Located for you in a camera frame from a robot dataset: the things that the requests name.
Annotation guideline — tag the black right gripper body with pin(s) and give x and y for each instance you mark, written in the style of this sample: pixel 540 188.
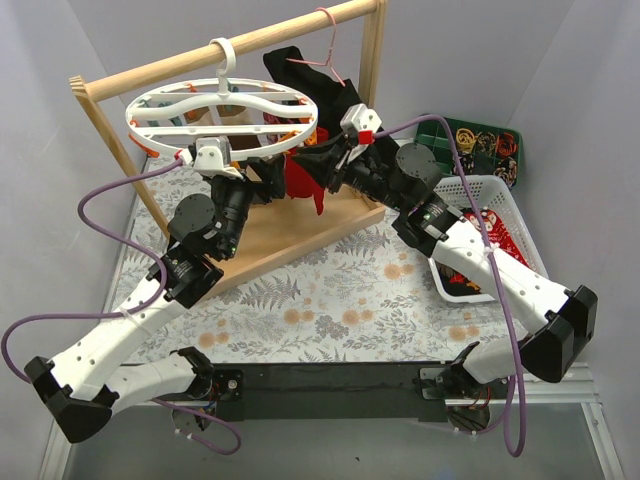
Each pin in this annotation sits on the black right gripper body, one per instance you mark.
pixel 331 167

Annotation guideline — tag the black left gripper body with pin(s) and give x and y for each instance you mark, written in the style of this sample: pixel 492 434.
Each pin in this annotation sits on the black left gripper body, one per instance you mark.
pixel 257 177

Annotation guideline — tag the white round clip hanger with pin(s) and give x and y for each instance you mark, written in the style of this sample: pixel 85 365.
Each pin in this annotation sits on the white round clip hanger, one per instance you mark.
pixel 156 118

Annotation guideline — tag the red christmas sock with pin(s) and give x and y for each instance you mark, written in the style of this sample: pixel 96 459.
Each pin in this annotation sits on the red christmas sock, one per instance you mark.
pixel 499 234

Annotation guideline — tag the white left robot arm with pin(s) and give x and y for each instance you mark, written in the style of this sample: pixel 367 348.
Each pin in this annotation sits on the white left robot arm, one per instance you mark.
pixel 84 386

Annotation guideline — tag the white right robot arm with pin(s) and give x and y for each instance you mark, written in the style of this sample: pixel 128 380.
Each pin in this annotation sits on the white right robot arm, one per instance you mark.
pixel 556 323

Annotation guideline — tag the wooden clothes rack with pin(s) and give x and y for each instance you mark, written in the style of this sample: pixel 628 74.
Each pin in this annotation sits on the wooden clothes rack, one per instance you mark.
pixel 284 230

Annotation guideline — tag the black hanging sock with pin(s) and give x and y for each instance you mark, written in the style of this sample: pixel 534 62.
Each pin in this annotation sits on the black hanging sock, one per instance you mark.
pixel 332 101

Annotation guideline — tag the green compartment tray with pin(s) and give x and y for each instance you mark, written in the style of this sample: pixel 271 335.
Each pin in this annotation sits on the green compartment tray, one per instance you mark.
pixel 482 149

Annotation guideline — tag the white plastic basket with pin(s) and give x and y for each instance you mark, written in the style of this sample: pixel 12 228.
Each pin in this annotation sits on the white plastic basket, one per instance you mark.
pixel 489 192

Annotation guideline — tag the floral table mat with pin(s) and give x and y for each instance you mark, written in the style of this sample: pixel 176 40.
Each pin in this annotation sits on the floral table mat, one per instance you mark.
pixel 367 297

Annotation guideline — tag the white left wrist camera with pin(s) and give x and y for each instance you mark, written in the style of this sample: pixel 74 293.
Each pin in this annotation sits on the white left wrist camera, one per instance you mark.
pixel 210 157

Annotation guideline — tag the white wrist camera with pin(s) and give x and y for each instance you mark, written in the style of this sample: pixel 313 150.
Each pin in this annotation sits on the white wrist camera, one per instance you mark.
pixel 210 157
pixel 361 123

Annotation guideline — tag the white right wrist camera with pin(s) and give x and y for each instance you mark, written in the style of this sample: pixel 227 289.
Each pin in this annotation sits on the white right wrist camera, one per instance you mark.
pixel 361 123

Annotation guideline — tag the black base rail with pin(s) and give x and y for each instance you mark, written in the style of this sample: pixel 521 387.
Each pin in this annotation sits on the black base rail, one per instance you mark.
pixel 312 391

